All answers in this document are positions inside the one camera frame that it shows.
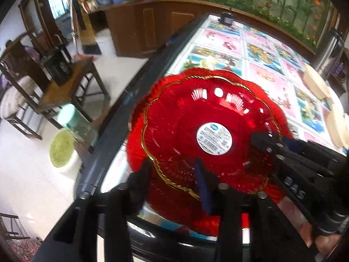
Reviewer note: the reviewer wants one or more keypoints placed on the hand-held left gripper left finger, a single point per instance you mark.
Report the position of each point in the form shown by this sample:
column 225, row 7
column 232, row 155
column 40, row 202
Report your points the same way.
column 140, row 178

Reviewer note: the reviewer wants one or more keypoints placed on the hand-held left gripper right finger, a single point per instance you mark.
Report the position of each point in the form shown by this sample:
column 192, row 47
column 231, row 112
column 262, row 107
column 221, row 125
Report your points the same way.
column 203, row 188

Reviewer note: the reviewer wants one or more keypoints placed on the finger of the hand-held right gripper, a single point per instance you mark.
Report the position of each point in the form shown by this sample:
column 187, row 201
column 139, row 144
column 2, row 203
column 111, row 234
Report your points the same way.
column 289, row 142
column 268, row 143

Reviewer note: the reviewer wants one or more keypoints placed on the cream disposable bowl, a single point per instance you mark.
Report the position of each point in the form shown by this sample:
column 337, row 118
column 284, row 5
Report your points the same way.
column 316, row 83
column 338, row 125

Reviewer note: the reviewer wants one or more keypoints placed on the red plastic flower-shaped plate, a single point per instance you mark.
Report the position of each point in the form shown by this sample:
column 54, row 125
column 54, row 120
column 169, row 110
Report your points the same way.
column 177, row 120

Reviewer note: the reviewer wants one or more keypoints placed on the person's right hand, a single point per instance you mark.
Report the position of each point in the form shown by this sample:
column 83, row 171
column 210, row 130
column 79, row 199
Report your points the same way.
column 330, row 244

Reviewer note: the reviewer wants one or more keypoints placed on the round dining table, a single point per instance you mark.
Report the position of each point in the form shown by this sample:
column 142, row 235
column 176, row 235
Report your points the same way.
column 109, row 142

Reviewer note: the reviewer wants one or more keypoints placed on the printed fruit tablecloth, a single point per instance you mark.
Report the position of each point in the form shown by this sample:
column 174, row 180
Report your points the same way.
column 261, row 73

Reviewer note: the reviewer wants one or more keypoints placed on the glass tank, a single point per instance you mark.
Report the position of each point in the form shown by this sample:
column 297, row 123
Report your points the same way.
column 83, row 131

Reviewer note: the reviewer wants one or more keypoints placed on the green-topped white stool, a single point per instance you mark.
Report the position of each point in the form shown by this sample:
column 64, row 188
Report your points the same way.
column 61, row 147

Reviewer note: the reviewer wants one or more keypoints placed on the stainless steel thermos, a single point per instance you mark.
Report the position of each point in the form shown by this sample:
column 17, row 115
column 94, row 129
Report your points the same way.
column 328, row 57

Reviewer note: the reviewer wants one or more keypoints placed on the mint green round lid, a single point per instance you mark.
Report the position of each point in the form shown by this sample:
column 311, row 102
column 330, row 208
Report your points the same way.
column 68, row 114

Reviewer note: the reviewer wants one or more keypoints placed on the wooden side table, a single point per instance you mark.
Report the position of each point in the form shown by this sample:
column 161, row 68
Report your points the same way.
column 73, row 87

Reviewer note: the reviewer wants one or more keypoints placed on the small black device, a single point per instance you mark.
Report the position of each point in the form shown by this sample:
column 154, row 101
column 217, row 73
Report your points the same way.
column 226, row 19

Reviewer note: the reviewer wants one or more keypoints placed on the dark wooden stool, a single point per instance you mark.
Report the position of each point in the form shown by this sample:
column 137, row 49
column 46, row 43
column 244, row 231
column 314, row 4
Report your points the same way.
column 12, row 225

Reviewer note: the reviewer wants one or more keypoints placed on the white seat cushion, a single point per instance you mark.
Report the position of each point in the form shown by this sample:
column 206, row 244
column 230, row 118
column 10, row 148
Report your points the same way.
column 16, row 95

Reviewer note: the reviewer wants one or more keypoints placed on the wooden counter cabinet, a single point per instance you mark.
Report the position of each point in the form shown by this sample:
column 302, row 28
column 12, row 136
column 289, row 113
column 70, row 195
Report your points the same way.
column 136, row 27

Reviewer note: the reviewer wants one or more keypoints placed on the wooden chair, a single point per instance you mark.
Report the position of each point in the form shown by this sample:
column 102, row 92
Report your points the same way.
column 13, row 60

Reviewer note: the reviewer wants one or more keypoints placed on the flower wall mural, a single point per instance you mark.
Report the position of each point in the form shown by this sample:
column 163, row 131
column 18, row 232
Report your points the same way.
column 272, row 0

